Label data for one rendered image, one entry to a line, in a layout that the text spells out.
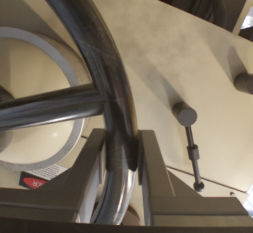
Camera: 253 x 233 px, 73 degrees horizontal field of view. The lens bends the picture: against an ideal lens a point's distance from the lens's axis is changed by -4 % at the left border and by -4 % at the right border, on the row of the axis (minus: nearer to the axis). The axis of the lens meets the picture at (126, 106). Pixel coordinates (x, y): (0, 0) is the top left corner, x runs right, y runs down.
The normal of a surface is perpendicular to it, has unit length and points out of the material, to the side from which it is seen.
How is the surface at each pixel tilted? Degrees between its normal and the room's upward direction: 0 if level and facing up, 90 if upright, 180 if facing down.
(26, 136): 87
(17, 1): 90
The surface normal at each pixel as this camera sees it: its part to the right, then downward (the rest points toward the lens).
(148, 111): -0.03, 0.25
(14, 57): 0.18, -0.22
